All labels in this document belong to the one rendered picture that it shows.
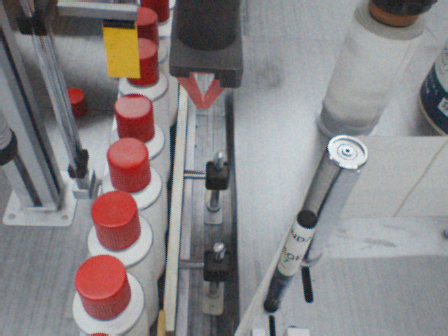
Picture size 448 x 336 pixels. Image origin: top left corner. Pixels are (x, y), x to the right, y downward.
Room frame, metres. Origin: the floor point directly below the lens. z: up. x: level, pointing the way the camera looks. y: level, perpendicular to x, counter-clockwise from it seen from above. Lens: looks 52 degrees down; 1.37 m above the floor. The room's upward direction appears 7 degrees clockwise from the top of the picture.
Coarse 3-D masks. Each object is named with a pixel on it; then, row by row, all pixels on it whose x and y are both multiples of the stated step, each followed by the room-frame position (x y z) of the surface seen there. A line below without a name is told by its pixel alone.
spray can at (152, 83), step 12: (144, 48) 0.35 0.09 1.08; (156, 48) 0.36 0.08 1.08; (144, 60) 0.34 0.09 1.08; (156, 60) 0.35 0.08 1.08; (144, 72) 0.34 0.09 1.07; (156, 72) 0.35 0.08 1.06; (120, 84) 0.34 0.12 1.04; (132, 84) 0.34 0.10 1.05; (144, 84) 0.34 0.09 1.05; (156, 84) 0.35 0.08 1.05; (120, 96) 0.34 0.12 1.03; (156, 96) 0.34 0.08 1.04; (156, 108) 0.33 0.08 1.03; (168, 108) 0.35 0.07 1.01; (156, 120) 0.33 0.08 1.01; (168, 120) 0.35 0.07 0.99; (168, 132) 0.35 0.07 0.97; (168, 144) 0.35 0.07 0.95; (168, 156) 0.35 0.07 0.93; (168, 168) 0.35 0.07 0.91; (168, 180) 0.35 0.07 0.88
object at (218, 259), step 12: (204, 252) 0.23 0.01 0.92; (216, 252) 0.22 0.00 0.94; (228, 252) 0.24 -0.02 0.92; (180, 264) 0.22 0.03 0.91; (192, 264) 0.22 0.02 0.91; (204, 264) 0.22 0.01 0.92; (216, 264) 0.22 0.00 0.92; (228, 264) 0.22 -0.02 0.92; (204, 276) 0.21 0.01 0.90; (216, 276) 0.21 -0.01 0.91; (228, 276) 0.21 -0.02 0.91; (216, 288) 0.22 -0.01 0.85
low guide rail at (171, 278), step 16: (176, 144) 0.38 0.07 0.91; (176, 160) 0.36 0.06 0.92; (176, 176) 0.33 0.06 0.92; (176, 192) 0.31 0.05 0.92; (176, 208) 0.28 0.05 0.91; (176, 224) 0.26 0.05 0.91; (176, 240) 0.24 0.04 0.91; (176, 256) 0.22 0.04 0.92; (176, 272) 0.21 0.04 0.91; (176, 288) 0.19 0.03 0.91
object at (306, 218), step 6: (306, 210) 0.20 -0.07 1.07; (300, 216) 0.20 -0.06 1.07; (306, 216) 0.20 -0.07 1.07; (312, 216) 0.20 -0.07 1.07; (300, 222) 0.19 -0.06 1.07; (306, 222) 0.19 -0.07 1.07; (312, 222) 0.19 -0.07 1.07; (306, 228) 0.19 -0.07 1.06; (312, 228) 0.19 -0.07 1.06; (270, 300) 0.19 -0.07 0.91; (282, 300) 0.19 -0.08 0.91; (264, 306) 0.19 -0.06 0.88; (270, 306) 0.19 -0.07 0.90; (276, 306) 0.19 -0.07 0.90; (270, 312) 0.19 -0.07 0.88
